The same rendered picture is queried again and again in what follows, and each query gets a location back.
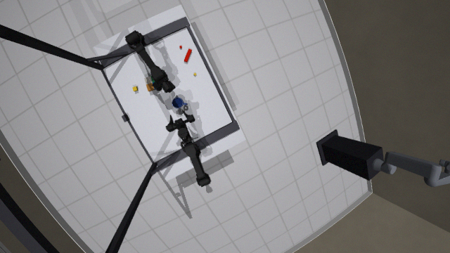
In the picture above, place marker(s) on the orange cube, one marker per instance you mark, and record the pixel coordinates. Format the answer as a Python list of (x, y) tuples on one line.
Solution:
[(150, 87)]

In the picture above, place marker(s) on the dark blue mug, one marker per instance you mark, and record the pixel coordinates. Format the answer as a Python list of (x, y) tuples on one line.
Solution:
[(178, 102)]

